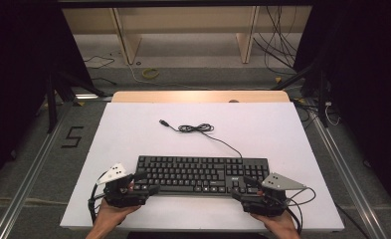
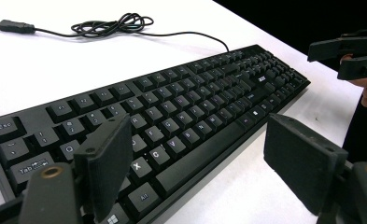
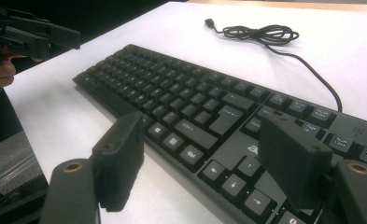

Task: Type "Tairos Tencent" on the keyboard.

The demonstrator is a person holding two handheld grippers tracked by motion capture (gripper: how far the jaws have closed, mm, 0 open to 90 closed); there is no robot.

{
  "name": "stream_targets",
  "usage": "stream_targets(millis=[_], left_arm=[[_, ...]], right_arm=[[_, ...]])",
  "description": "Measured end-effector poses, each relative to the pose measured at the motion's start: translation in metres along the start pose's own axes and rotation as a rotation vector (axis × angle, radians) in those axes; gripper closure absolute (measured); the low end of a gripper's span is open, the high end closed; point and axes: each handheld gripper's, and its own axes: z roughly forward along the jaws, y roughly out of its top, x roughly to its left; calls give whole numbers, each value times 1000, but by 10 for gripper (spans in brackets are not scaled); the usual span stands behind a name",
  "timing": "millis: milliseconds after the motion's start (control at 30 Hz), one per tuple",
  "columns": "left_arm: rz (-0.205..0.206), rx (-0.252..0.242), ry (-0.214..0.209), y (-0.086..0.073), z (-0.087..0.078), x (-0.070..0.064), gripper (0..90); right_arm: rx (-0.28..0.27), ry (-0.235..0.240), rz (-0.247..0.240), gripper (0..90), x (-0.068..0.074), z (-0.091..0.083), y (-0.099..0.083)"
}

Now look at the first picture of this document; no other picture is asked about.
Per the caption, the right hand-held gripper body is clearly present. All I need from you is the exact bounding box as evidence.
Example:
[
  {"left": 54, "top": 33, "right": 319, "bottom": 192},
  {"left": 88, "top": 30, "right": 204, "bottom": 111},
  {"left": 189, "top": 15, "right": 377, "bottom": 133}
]
[{"left": 242, "top": 172, "right": 306, "bottom": 217}]

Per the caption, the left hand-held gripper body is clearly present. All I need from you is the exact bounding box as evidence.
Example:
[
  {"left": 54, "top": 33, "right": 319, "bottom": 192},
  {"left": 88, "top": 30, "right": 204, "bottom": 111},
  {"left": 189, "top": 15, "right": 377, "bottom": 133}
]
[{"left": 96, "top": 162, "right": 151, "bottom": 209}]

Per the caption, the black keyboard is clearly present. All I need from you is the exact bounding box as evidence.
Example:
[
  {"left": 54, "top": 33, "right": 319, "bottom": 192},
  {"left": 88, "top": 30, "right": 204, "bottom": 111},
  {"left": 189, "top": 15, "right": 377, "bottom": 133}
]
[{"left": 133, "top": 154, "right": 271, "bottom": 197}]

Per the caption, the person's right hand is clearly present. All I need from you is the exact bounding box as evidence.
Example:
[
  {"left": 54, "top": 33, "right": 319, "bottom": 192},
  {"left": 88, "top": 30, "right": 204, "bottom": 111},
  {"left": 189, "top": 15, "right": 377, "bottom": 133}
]
[{"left": 251, "top": 210, "right": 298, "bottom": 233}]

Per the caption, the person's left hand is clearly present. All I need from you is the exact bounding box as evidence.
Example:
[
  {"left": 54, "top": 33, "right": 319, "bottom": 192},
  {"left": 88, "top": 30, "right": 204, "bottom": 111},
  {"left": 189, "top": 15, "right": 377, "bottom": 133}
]
[{"left": 95, "top": 198, "right": 141, "bottom": 230}]

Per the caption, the white table cover sheet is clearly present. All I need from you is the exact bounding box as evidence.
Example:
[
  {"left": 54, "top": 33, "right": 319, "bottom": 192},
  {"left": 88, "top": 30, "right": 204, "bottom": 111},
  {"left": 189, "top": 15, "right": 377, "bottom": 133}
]
[{"left": 59, "top": 102, "right": 345, "bottom": 232}]

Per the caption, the short silver metal bar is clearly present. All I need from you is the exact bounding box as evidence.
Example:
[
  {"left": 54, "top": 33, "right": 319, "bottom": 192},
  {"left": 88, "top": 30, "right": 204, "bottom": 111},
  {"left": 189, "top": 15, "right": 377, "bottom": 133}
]
[{"left": 75, "top": 94, "right": 113, "bottom": 102}]

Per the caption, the yellow tape roll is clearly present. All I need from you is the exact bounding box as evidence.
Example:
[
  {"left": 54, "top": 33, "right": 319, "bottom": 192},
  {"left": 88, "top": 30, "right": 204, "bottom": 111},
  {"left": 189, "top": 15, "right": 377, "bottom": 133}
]
[{"left": 141, "top": 67, "right": 161, "bottom": 80}]

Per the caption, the black metal stand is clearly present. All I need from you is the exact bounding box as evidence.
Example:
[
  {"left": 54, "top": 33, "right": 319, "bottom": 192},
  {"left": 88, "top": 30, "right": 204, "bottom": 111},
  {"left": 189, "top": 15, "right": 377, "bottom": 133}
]
[
  {"left": 271, "top": 63, "right": 330, "bottom": 128},
  {"left": 45, "top": 71, "right": 108, "bottom": 133}
]

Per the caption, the black curtain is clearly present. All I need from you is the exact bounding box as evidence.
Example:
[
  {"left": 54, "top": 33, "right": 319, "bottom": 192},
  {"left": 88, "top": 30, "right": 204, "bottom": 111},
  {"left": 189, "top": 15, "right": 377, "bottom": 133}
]
[
  {"left": 292, "top": 0, "right": 391, "bottom": 211},
  {"left": 0, "top": 0, "right": 95, "bottom": 195}
]

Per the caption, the light wooden shelf unit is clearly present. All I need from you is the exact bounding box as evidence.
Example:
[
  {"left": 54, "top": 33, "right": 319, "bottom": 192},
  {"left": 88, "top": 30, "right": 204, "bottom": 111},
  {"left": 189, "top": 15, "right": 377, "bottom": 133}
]
[{"left": 62, "top": 5, "right": 313, "bottom": 66}]

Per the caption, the black keyboard cable with plug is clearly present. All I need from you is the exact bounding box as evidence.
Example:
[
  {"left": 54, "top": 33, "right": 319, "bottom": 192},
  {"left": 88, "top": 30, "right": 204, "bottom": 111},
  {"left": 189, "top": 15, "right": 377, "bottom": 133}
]
[{"left": 158, "top": 119, "right": 244, "bottom": 159}]

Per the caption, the long metal floor rail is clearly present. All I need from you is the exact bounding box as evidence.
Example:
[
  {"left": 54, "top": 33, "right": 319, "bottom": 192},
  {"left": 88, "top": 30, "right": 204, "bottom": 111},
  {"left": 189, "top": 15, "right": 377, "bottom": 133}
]
[
  {"left": 306, "top": 106, "right": 389, "bottom": 239},
  {"left": 0, "top": 99, "right": 76, "bottom": 239}
]

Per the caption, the thin black floor cable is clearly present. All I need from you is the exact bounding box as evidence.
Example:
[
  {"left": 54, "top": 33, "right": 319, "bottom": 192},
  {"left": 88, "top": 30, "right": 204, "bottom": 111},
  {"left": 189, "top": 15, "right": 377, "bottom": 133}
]
[{"left": 83, "top": 54, "right": 116, "bottom": 70}]

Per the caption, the bundle of black cables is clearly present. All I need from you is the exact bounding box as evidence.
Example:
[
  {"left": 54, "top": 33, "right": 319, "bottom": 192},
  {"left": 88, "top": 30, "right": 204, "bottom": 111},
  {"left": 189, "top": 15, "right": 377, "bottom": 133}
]
[{"left": 252, "top": 5, "right": 300, "bottom": 76}]

